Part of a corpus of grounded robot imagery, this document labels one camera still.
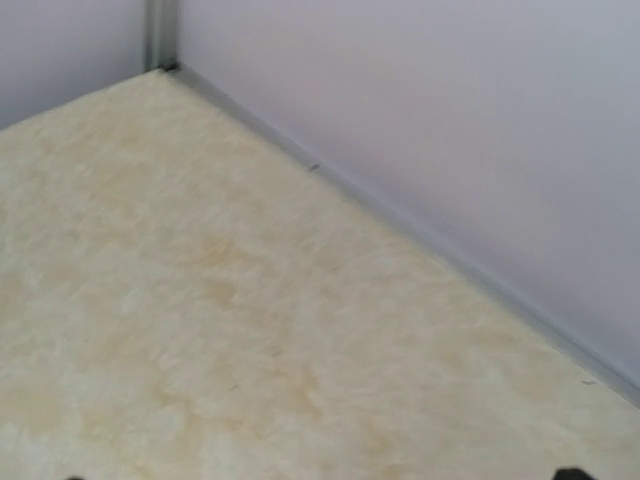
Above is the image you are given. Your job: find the left aluminium corner post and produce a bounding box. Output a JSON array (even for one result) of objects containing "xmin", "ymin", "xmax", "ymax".
[{"xmin": 143, "ymin": 0, "xmax": 179, "ymax": 72}]

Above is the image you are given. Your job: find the back aluminium table rail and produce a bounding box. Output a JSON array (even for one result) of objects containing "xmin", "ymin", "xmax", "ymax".
[{"xmin": 168, "ymin": 66, "xmax": 639, "ymax": 405}]

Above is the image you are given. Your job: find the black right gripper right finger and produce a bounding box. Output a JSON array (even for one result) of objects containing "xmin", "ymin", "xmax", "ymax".
[{"xmin": 553, "ymin": 467, "xmax": 593, "ymax": 480}]

